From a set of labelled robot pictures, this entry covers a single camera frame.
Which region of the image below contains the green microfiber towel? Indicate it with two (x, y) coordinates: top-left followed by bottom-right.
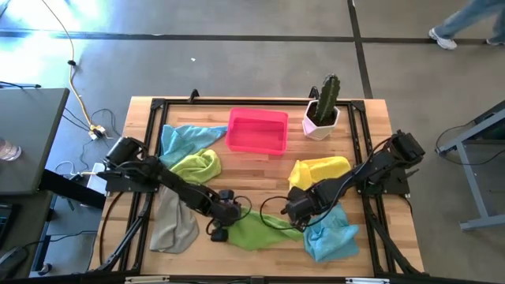
(225, 207), (305, 252)

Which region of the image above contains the yellow floor cable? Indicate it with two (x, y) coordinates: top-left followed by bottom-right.
(40, 0), (104, 137)

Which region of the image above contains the grey microfiber towel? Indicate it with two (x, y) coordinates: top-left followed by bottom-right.
(148, 185), (200, 255)

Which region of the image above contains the green cactus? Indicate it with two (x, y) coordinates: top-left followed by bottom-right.
(314, 73), (342, 124)

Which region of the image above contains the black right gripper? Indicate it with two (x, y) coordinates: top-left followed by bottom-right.
(284, 187), (319, 234)

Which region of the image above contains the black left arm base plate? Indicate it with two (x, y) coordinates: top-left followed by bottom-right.
(98, 171), (159, 194)

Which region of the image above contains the black bar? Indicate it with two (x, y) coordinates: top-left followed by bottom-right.
(39, 168), (107, 210)

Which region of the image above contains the white box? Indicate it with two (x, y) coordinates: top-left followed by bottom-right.
(85, 173), (107, 195)

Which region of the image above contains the black desk cable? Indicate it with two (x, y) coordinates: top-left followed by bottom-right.
(435, 124), (505, 166)

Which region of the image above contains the white power plug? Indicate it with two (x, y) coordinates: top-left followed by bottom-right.
(88, 124), (108, 141)

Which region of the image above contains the blue microfiber towel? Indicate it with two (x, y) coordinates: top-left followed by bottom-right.
(159, 124), (229, 169)
(302, 203), (361, 264)

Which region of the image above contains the white faceted plant pot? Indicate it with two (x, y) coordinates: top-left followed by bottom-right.
(301, 99), (341, 142)

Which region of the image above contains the dark curved cable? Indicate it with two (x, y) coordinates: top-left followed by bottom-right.
(97, 191), (124, 266)

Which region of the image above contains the silver metal bracket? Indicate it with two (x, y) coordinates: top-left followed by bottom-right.
(125, 275), (170, 284)
(345, 277), (391, 284)

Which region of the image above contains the white cable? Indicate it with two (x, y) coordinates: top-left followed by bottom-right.
(53, 159), (98, 178)

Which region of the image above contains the black controller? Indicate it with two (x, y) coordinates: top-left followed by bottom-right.
(0, 203), (17, 248)

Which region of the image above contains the black aluminium table frame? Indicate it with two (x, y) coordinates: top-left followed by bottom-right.
(88, 96), (426, 277)

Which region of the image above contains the pink plastic bin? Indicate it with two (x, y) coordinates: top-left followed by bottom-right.
(224, 106), (290, 156)

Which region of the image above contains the dark grey side table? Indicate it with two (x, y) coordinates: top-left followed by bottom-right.
(0, 87), (71, 197)

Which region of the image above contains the grey metal desk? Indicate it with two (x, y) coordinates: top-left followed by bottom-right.
(435, 99), (505, 232)

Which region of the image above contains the person's leg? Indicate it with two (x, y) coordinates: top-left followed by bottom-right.
(433, 0), (505, 40)

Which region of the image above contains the black floor cable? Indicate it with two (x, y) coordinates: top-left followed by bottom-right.
(61, 106), (122, 139)

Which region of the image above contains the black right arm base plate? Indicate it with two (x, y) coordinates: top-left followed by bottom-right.
(357, 165), (411, 196)

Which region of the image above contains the yellow microfiber towel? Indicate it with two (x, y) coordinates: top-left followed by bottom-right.
(287, 155), (352, 192)

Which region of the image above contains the lime microfiber towel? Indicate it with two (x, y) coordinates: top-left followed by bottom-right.
(169, 148), (223, 185)

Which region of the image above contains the clear drinking glass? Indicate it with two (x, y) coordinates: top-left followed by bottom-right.
(0, 136), (23, 162)

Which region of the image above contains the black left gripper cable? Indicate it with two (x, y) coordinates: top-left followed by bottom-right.
(204, 195), (253, 237)

